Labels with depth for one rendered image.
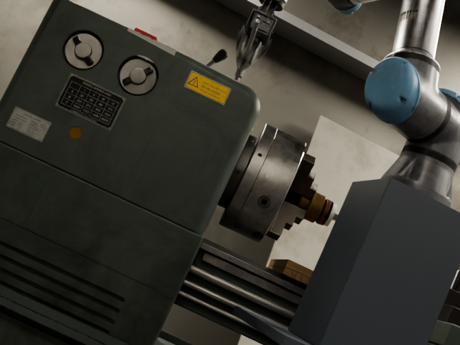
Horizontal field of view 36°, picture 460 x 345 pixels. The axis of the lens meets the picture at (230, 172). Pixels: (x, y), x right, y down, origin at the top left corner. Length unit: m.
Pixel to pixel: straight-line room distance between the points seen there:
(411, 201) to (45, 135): 0.89
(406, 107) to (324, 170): 3.43
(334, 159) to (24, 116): 3.31
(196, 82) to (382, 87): 0.55
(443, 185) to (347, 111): 3.71
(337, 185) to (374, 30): 1.23
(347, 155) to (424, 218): 3.52
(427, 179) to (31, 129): 0.94
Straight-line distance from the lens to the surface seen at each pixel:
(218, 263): 1.84
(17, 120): 1.81
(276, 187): 1.86
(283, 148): 1.90
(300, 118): 5.03
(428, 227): 1.42
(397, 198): 1.39
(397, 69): 1.41
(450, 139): 1.50
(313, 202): 1.99
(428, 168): 1.47
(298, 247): 4.57
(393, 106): 1.39
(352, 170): 4.90
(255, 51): 1.91
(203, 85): 1.78
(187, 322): 4.87
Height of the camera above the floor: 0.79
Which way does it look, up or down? 8 degrees up
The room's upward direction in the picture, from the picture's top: 25 degrees clockwise
